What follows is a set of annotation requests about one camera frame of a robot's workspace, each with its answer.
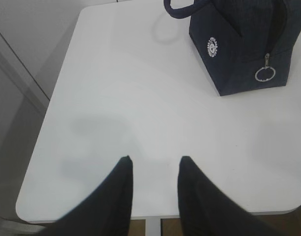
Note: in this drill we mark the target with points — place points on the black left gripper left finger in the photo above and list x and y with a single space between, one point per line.
105 212

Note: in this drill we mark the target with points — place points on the dark blue lunch bag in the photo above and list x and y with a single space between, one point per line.
244 44

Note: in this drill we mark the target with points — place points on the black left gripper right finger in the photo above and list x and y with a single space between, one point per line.
205 211

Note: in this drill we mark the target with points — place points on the grey table leg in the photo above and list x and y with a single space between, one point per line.
153 226

